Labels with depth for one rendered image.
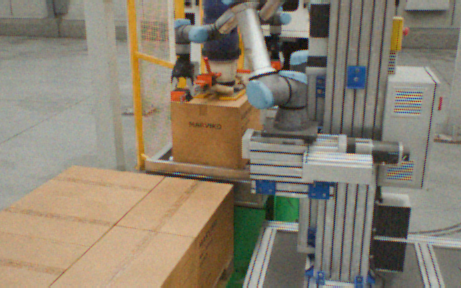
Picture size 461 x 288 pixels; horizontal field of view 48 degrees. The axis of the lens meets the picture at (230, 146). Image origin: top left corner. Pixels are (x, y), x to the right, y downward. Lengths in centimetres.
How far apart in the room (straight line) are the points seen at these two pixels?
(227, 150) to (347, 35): 103
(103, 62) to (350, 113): 206
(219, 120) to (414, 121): 108
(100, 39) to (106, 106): 48
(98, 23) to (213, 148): 135
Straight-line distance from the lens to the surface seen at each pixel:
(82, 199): 276
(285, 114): 211
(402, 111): 224
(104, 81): 383
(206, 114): 286
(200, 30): 235
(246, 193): 287
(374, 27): 221
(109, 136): 394
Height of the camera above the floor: 169
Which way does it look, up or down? 20 degrees down
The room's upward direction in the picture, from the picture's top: straight up
